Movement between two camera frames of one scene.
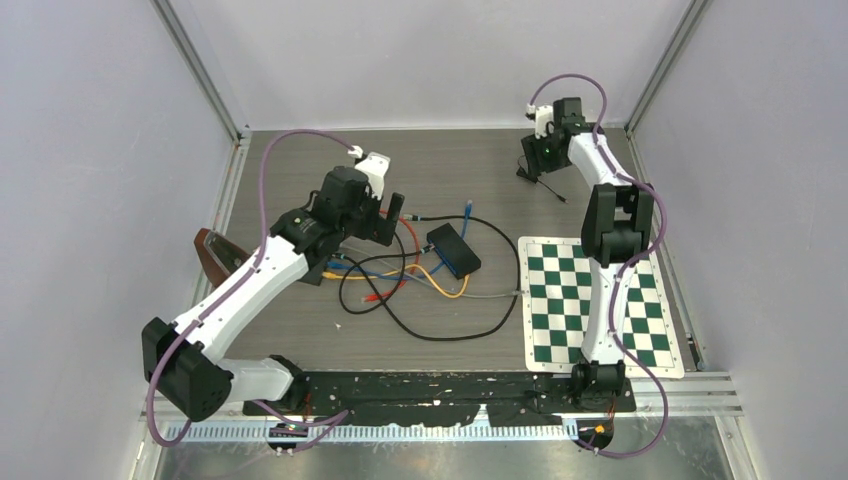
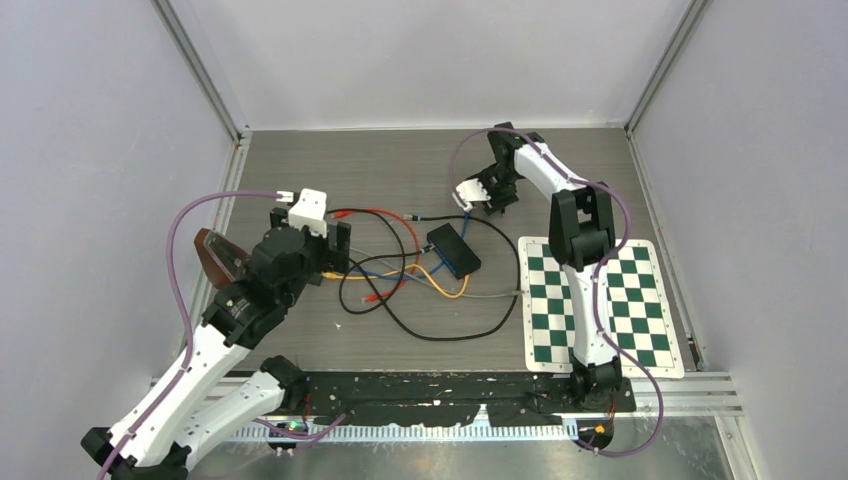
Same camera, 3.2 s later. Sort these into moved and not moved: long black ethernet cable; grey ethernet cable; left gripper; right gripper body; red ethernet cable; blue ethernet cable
Moved: right gripper body; left gripper
Not moved: long black ethernet cable; red ethernet cable; grey ethernet cable; blue ethernet cable
